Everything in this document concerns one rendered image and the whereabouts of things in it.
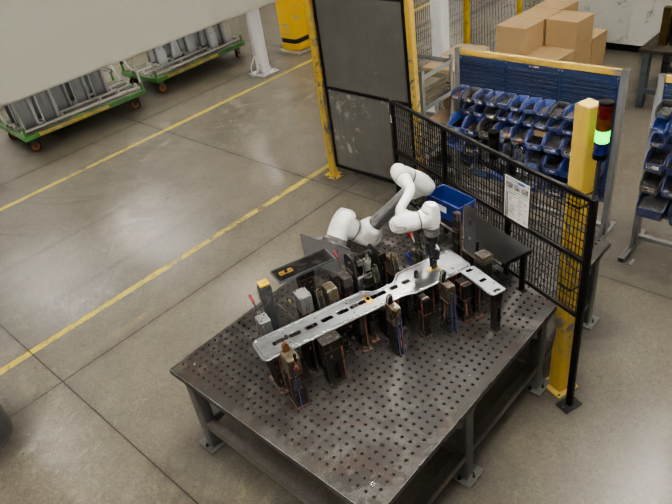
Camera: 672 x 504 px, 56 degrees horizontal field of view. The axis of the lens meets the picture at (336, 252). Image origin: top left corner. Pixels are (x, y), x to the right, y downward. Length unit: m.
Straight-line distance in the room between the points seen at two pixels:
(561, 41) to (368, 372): 5.38
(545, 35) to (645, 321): 4.11
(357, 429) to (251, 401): 0.64
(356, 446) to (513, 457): 1.19
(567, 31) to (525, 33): 0.50
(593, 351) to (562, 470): 1.04
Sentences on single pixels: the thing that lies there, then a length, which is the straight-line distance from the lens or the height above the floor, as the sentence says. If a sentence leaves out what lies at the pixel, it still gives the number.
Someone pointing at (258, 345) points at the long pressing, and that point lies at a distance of 3.49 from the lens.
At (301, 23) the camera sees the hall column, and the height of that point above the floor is 0.46.
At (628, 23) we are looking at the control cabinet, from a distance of 10.10.
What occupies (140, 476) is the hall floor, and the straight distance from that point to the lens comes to 4.47.
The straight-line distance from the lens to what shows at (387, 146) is 6.31.
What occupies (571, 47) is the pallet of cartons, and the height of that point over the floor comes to 0.77.
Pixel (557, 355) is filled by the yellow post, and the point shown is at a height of 0.31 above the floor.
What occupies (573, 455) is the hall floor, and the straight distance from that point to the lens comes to 4.20.
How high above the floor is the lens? 3.32
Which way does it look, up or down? 35 degrees down
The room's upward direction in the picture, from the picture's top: 9 degrees counter-clockwise
